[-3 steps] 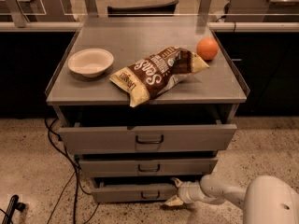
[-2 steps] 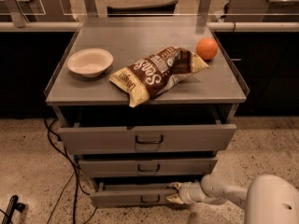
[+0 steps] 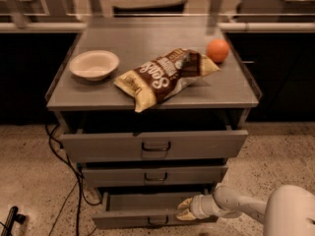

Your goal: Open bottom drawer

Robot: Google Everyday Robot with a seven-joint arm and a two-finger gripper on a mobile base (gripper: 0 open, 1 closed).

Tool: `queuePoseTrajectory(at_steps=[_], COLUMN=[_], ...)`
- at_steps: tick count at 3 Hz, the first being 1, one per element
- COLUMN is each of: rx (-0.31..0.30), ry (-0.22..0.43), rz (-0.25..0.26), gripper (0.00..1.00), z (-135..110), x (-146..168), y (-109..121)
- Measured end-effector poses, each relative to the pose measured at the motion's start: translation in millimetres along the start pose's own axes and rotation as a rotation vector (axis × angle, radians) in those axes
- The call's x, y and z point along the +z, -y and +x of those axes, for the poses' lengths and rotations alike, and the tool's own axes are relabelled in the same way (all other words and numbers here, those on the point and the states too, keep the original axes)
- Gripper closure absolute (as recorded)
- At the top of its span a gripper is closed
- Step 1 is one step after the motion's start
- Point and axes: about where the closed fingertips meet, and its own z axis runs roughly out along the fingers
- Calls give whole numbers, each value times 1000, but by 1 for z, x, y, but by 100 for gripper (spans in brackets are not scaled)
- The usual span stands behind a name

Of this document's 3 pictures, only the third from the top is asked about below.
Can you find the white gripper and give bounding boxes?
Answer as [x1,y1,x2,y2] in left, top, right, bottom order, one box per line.
[176,195,220,221]

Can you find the grey bottom drawer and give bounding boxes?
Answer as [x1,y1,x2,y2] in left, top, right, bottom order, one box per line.
[93,186,218,229]

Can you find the grey drawer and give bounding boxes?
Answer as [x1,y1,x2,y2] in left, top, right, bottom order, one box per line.
[93,186,218,229]
[61,130,248,163]
[83,165,227,187]

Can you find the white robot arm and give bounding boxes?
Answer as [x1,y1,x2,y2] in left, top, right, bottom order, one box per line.
[176,185,315,236]

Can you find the grey middle drawer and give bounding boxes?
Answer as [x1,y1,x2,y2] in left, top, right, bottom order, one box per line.
[83,165,227,187]

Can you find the grey metal drawer cabinet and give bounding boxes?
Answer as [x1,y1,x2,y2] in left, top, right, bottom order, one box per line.
[44,17,263,230]

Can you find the grey top drawer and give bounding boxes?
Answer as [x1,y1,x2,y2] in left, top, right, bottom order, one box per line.
[61,130,248,163]

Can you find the brown yellow chip bag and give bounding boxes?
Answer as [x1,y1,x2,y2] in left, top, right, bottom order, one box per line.
[114,48,220,113]

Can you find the orange fruit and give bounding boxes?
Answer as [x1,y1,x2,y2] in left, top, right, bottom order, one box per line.
[206,39,229,63]

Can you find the white paper bowl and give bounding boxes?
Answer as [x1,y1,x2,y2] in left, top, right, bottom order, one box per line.
[69,50,120,82]

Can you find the black object on floor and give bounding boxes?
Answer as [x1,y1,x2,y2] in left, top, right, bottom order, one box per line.
[0,206,27,236]

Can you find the black chair back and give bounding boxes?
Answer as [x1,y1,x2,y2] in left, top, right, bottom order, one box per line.
[112,0,188,18]

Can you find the grey counter in background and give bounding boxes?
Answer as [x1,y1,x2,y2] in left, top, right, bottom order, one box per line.
[236,0,315,23]

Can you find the clear acrylic barrier panel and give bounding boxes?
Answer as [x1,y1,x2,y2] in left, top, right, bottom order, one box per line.
[1,0,315,31]

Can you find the black floor cables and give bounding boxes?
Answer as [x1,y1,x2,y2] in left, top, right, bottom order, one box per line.
[43,123,102,236]

